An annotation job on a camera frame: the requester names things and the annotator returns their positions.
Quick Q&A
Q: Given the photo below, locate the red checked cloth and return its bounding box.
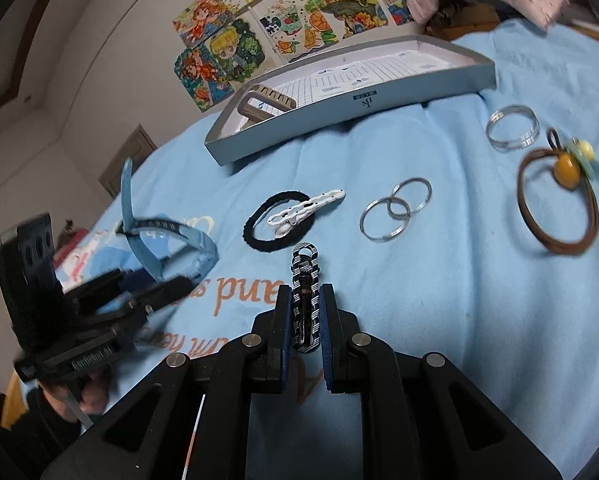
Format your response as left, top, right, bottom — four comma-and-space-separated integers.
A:
54, 230, 87, 266

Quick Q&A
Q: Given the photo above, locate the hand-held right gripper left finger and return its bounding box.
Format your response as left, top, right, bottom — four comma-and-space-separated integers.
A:
39, 284, 301, 480

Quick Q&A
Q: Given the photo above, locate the wooden bed frame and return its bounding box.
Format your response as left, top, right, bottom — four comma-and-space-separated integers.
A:
429, 7, 599, 48

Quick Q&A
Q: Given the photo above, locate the pale green hair clip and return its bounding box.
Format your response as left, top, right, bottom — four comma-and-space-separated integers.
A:
564, 137, 599, 186

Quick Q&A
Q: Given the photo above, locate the black white striped hair clip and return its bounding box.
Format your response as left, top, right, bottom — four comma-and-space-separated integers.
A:
290, 242, 325, 356

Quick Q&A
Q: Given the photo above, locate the brown hair tie yellow bead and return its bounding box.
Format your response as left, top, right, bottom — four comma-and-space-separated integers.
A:
517, 129, 599, 256

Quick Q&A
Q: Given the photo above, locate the group of colourful wall drawings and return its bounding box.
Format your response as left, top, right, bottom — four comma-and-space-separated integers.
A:
172, 0, 420, 113

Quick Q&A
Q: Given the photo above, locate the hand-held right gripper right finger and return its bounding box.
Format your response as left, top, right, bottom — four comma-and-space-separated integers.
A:
321, 283, 565, 480

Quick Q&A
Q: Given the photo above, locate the grey shallow cardboard box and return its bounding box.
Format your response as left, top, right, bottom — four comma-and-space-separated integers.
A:
204, 35, 497, 167

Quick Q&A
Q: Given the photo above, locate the black hair tie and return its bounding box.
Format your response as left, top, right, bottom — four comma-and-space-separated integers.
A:
242, 191, 313, 251

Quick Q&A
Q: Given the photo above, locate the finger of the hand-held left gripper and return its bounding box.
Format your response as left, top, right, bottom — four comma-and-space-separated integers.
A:
72, 267, 130, 304
86, 276, 195, 334

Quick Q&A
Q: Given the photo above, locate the brown wooden door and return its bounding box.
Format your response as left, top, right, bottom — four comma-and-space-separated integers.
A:
99, 124, 157, 198

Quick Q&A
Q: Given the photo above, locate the beige hair claw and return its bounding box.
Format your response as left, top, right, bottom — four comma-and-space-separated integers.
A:
236, 85, 297, 123

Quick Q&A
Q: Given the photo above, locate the thin clear bangle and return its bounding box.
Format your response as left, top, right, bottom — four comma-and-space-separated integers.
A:
494, 104, 539, 147
485, 110, 530, 150

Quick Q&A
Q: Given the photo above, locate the blue printed blanket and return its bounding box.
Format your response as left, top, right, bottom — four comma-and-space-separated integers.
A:
54, 17, 599, 480

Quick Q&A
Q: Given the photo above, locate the person's left hand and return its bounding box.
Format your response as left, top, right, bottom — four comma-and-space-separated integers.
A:
44, 365, 115, 418

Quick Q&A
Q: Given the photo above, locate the silver metal ring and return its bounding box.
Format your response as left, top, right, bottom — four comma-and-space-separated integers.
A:
392, 177, 433, 221
359, 199, 413, 245

